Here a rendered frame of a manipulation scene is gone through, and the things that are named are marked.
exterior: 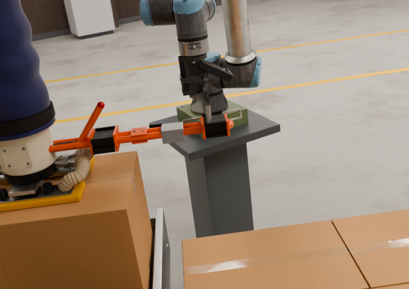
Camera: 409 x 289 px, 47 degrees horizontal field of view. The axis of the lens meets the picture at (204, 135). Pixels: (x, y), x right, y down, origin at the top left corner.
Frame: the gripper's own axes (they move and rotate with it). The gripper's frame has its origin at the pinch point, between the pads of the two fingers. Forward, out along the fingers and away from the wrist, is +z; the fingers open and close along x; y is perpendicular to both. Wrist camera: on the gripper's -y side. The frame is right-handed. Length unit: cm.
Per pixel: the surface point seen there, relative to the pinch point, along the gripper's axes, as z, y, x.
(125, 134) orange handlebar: 2.7, 27.0, 0.2
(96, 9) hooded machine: 59, 176, -832
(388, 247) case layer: 57, -58, 5
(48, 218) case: 16, 49, 23
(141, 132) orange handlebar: 1.7, 21.6, 2.7
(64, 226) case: 20, 45, 23
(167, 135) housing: 3.4, 13.6, 4.4
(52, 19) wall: 76, 283, -895
